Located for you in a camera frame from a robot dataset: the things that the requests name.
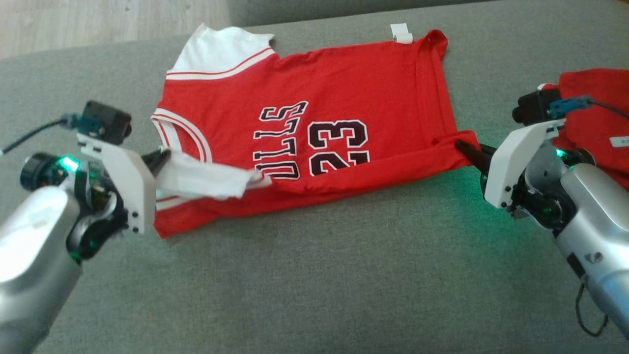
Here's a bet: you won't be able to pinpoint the red shorts white stripes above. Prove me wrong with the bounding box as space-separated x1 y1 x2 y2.
540 68 629 192

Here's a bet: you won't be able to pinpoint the thin black looped cable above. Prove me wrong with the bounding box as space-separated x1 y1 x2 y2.
574 281 610 338

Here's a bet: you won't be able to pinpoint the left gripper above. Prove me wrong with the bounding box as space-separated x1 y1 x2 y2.
21 133 172 262

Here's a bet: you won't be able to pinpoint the red basketball jersey white sleeves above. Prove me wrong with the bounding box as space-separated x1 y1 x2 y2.
150 22 481 240

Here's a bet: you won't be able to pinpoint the right camera cable teal plug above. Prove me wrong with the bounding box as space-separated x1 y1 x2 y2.
548 95 629 121

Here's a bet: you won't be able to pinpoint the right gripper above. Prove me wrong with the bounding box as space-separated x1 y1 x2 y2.
455 118 595 232

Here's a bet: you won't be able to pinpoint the camera cable teal plug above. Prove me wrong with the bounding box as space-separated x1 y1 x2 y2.
548 95 629 121
0 113 93 156

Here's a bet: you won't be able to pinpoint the left camera cable teal plug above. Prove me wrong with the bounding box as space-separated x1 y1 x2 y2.
0 113 93 156

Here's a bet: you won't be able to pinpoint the grey sofa seat cushion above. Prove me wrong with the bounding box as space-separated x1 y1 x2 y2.
227 0 497 28

